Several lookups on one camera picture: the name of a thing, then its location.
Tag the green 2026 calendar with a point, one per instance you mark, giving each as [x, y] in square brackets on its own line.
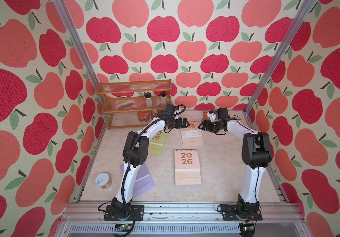
[156, 144]

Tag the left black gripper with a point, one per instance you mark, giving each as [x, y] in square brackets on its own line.
[180, 125]

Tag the right aluminium corner post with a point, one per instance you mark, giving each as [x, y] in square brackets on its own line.
[302, 13]

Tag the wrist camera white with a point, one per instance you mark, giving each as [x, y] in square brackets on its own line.
[174, 110]
[212, 116]

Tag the left aluminium corner post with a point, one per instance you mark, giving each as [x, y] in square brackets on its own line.
[66, 18]

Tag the flat red tin can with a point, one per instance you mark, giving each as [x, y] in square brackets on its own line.
[143, 115]

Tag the aluminium corner post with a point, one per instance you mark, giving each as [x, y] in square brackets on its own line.
[66, 18]
[302, 13]

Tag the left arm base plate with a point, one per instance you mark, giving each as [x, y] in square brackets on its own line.
[121, 213]

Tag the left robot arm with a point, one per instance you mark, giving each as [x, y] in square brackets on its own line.
[135, 153]

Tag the red soda can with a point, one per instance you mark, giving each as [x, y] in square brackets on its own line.
[154, 114]

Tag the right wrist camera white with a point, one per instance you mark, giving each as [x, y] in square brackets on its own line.
[212, 116]

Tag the purple 2026 calendar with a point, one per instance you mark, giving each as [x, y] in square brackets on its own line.
[143, 182]

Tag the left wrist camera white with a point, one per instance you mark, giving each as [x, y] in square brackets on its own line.
[174, 110]

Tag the pink 2026 calendar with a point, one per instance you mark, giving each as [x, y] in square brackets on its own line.
[192, 135]
[187, 167]

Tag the aluminium front rail frame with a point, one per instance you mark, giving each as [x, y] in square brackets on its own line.
[182, 219]

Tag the glass spice jar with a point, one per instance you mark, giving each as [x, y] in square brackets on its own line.
[163, 95]
[148, 99]

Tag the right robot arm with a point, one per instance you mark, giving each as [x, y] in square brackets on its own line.
[256, 155]

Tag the green orange snack packet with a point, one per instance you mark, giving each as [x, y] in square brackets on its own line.
[205, 117]

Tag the right glass spice jar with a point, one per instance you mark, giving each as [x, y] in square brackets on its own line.
[163, 95]

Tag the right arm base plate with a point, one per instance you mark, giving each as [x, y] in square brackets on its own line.
[234, 213]

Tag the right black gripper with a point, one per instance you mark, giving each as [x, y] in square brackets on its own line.
[208, 125]

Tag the left glass spice jar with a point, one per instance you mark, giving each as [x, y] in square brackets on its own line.
[148, 99]

